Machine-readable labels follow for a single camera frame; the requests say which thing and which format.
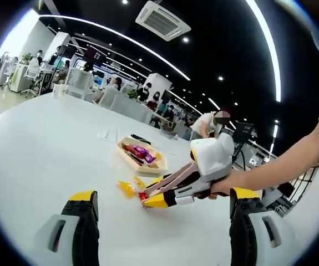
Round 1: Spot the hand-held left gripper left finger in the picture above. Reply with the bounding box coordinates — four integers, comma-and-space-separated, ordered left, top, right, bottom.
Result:
33, 190, 101, 266

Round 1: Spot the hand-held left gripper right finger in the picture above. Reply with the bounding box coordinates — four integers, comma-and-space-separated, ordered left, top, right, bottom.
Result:
229, 187, 305, 266

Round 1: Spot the cream hexagonal container tray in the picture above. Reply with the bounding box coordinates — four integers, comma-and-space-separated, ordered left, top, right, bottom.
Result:
117, 136, 169, 177

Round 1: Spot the purple food snack packet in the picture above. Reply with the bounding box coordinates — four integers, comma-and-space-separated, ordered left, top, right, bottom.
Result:
144, 152, 158, 165
130, 144, 146, 156

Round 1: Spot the yellow pastry food packet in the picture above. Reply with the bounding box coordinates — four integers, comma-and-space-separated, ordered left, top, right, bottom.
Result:
117, 176, 146, 198

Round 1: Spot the red-brown food packet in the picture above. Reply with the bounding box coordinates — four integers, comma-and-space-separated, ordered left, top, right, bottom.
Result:
125, 152, 145, 167

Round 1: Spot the person's right hand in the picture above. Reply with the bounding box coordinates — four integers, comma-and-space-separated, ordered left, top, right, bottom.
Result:
208, 172, 249, 200

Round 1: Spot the black sign board on stand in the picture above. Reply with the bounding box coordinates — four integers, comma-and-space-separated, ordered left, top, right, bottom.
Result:
232, 122, 256, 145

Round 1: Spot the dark grey headset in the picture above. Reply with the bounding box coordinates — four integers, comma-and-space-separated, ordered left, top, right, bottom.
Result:
161, 125, 179, 139

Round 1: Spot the operator person in white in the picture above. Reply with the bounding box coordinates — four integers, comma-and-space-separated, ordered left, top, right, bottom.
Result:
282, 68, 319, 255

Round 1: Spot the curved ceiling light strip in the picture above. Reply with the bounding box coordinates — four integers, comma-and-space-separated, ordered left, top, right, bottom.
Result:
245, 0, 282, 103

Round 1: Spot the white mesh chair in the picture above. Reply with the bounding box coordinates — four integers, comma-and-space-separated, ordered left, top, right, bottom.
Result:
65, 68, 93, 98

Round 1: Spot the dark hanging sign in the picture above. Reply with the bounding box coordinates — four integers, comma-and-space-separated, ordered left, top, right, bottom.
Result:
84, 45, 107, 64

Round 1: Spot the ceiling air conditioner unit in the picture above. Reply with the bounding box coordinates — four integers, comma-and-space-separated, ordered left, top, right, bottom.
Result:
135, 0, 192, 42

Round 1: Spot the white office chair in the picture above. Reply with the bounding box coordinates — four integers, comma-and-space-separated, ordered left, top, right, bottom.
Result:
22, 57, 43, 97

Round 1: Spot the white cabinet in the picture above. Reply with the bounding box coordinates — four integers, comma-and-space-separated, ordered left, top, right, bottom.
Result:
10, 62, 27, 93

